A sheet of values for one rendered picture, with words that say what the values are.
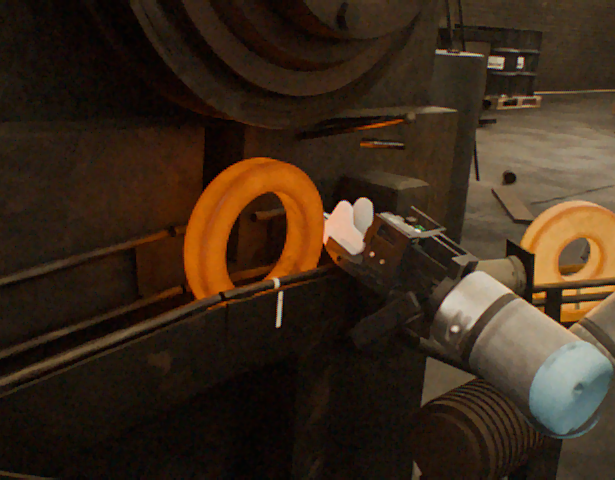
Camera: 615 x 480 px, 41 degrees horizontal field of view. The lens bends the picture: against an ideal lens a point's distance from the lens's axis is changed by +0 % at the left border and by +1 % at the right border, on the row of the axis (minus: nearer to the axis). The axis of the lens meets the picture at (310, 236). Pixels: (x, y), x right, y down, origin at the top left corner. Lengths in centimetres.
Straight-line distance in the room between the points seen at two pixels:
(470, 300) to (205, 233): 28
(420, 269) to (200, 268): 24
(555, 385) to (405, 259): 21
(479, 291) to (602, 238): 35
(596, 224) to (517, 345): 37
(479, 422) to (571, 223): 29
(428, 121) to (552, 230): 25
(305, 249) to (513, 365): 27
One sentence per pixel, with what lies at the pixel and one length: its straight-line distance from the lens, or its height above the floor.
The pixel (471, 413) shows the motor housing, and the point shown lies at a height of 53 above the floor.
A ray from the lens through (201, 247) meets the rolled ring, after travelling 82.
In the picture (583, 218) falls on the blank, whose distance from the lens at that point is 114.
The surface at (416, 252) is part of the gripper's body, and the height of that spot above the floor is 76.
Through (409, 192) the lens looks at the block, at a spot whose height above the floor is 79.
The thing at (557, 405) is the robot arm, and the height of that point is 66.
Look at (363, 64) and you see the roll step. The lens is 89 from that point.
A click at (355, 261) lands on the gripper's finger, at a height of 73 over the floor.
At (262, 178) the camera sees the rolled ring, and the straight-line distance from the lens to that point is 85.
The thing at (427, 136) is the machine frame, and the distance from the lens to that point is 122.
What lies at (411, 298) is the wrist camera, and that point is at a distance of 90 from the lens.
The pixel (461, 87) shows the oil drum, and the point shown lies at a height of 75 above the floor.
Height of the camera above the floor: 99
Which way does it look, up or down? 15 degrees down
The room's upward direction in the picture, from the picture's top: 5 degrees clockwise
